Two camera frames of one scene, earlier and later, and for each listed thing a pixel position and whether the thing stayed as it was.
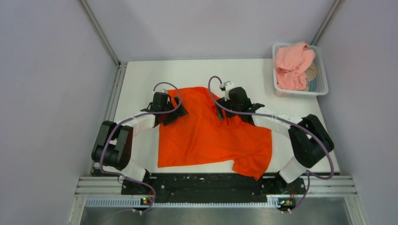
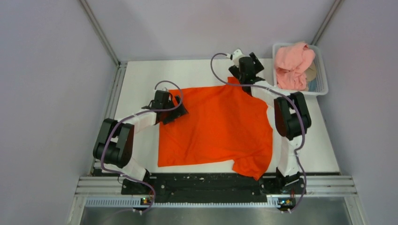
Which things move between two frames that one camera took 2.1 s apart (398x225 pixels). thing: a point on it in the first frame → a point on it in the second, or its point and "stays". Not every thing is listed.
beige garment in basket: (310, 72) stays
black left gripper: (179, 112) stays
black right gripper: (224, 102) → (258, 67)
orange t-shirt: (200, 136) stays
